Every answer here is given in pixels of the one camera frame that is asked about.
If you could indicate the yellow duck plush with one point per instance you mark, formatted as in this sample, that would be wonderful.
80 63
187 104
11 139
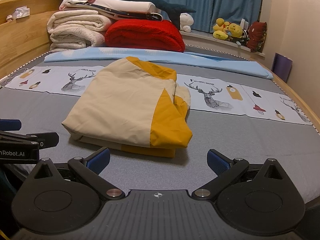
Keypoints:
220 28

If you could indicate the white box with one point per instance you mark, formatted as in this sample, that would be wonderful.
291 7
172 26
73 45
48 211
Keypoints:
244 23

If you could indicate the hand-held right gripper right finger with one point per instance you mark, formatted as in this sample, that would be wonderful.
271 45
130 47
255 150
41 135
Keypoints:
218 162

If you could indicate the red folded blanket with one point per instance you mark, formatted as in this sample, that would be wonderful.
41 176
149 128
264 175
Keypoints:
145 33

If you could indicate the grey printed bed sheet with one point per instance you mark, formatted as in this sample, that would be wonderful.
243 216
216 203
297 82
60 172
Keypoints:
237 142

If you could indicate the white and pink folded linens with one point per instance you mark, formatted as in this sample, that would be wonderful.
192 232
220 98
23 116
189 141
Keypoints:
125 5

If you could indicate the wooden bed frame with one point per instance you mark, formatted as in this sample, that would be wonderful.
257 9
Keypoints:
25 42

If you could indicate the light blue blanket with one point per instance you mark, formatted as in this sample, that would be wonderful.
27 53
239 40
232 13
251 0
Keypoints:
225 65

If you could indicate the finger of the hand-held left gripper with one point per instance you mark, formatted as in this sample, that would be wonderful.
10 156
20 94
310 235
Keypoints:
10 125

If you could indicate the black and white striped plush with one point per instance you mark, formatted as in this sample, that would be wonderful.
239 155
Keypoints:
243 38

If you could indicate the window sill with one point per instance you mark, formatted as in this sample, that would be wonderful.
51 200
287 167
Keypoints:
207 38

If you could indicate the yellow bear plush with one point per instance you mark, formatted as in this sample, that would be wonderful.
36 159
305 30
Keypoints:
235 30

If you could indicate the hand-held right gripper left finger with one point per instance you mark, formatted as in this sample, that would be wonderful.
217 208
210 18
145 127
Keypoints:
98 160

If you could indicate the purple rolled mat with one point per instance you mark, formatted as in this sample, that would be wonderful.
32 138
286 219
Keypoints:
282 67

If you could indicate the blue curtain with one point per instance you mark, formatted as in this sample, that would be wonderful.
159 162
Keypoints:
212 2

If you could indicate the red cushion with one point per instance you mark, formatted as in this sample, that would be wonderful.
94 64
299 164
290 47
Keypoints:
257 36

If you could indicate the white plush toy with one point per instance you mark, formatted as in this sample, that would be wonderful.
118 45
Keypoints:
186 21

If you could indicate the cream folded blanket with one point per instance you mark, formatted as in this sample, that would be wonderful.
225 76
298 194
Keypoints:
75 27

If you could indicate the beige and yellow hooded jacket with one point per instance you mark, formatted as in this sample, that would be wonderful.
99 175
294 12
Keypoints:
120 100

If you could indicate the tissue pack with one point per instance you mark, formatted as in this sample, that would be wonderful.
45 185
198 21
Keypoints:
21 12

